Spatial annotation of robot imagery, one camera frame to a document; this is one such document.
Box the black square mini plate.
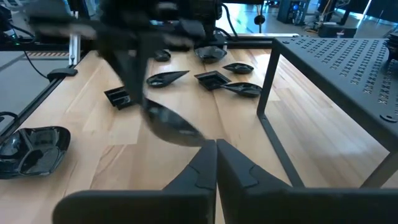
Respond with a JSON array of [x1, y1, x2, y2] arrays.
[[193, 70, 232, 91], [103, 86, 135, 111]]

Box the black stand with knob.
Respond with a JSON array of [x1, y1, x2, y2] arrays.
[[253, 0, 266, 34]]

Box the black wavy mini plate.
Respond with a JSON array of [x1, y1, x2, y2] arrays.
[[194, 45, 228, 64], [0, 125, 72, 180]]

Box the white aluminium post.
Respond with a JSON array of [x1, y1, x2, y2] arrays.
[[68, 11, 81, 66]]

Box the black teardrop mini plate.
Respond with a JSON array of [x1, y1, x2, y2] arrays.
[[222, 62, 255, 75], [221, 82, 263, 98], [141, 97, 208, 147], [146, 70, 190, 88], [154, 49, 172, 63]]

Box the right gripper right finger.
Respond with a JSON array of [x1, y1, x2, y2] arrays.
[[216, 139, 398, 224]]

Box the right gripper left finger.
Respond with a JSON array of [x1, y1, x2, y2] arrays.
[[52, 139, 218, 224]]

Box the black perforated metal shelf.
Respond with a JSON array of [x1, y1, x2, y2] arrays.
[[256, 36, 398, 189]]

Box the black cable with flat plug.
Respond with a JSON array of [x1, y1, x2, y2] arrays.
[[24, 51, 78, 82]]

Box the black computer with blue light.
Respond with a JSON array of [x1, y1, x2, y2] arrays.
[[276, 0, 310, 26]]

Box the black equipment box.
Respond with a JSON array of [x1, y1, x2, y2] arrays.
[[317, 23, 358, 39]]

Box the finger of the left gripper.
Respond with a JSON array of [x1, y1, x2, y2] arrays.
[[107, 42, 137, 105], [127, 34, 156, 105]]

